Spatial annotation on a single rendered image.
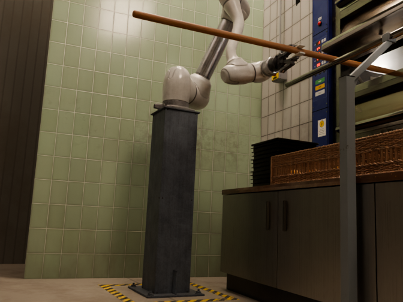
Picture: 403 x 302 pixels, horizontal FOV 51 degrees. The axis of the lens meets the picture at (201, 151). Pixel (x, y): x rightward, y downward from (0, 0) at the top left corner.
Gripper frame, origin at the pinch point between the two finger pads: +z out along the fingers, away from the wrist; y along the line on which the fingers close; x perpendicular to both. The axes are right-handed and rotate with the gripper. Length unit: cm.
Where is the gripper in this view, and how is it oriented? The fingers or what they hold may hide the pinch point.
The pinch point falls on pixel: (298, 51)
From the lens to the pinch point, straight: 209.6
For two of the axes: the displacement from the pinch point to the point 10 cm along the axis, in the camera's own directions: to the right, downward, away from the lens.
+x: -9.2, -1.0, -3.8
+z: 3.9, -1.2, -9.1
